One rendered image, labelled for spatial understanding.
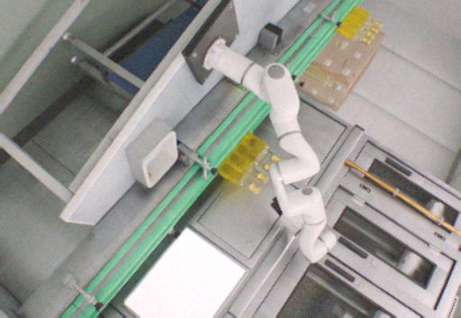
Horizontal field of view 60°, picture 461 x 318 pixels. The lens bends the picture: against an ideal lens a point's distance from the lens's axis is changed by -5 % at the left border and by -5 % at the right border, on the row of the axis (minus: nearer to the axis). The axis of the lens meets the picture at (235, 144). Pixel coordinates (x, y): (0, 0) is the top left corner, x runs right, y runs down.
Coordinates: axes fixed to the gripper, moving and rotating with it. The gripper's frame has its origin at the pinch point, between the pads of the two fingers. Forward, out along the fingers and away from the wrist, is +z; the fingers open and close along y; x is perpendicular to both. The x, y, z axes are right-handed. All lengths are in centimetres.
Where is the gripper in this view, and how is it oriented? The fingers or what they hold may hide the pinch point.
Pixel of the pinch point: (276, 203)
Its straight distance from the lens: 176.1
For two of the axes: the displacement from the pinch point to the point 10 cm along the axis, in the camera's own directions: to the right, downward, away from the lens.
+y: 0.8, -5.1, -8.6
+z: -6.3, -6.9, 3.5
